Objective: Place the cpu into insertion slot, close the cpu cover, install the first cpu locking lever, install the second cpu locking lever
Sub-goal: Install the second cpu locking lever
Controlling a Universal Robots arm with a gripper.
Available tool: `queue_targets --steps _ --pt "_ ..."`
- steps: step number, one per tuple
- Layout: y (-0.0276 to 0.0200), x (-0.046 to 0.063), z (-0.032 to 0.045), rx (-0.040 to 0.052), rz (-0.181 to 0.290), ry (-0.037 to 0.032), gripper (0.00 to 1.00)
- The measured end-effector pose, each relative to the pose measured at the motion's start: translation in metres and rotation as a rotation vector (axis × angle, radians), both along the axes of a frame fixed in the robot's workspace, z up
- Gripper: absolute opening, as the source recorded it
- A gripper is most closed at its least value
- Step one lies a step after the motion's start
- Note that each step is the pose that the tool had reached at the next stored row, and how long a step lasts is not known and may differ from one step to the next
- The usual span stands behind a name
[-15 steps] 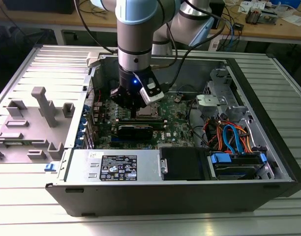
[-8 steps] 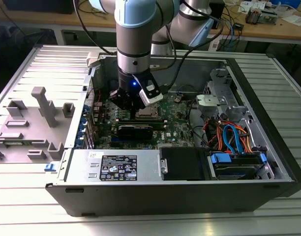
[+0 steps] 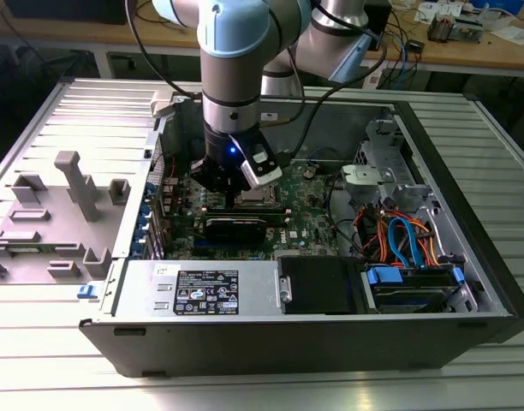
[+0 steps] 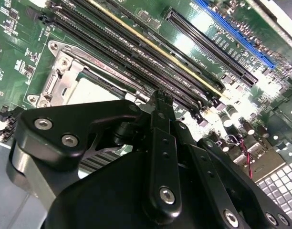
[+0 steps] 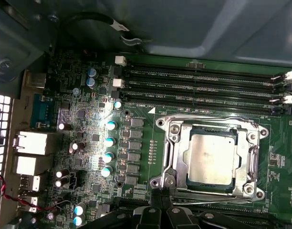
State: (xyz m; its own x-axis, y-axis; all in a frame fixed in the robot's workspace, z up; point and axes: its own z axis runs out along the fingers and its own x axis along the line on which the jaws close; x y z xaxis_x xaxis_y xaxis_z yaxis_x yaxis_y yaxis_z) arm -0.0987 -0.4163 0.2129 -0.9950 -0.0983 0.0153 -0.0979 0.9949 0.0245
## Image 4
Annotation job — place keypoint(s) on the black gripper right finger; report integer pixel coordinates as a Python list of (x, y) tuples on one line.
[(208, 171)]

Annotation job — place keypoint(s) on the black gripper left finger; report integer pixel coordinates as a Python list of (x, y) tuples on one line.
[(53, 114)]

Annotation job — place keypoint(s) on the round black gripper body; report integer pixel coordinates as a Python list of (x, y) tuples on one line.
[(100, 202)]

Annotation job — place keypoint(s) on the silver square CPU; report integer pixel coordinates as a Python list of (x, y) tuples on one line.
[(93, 93)]

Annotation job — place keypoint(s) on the metal socket cover frame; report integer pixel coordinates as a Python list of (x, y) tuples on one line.
[(69, 74)]

